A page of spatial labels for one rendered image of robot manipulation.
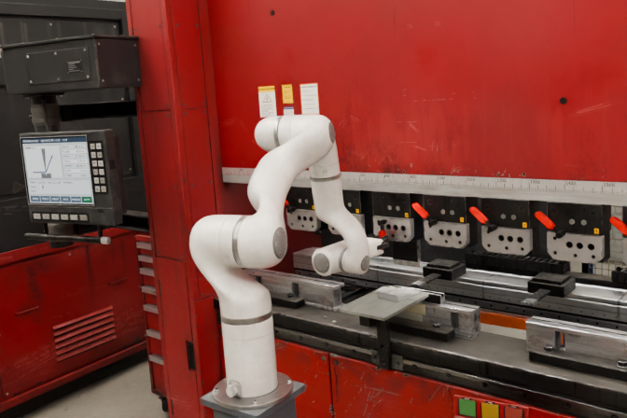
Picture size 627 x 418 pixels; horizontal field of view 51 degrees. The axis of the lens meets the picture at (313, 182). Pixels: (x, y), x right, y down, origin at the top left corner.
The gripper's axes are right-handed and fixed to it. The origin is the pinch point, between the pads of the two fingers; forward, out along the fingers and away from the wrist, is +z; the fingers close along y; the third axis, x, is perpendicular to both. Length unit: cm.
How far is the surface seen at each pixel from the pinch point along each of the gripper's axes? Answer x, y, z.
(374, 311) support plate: -18.3, 7.5, -16.3
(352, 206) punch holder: 9.8, -14.2, 3.8
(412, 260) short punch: -7.9, 7.5, 7.1
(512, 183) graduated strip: 20.4, 44.6, 3.9
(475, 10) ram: 71, 35, 4
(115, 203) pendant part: 14, -91, -40
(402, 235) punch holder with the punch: 1.4, 6.2, 3.5
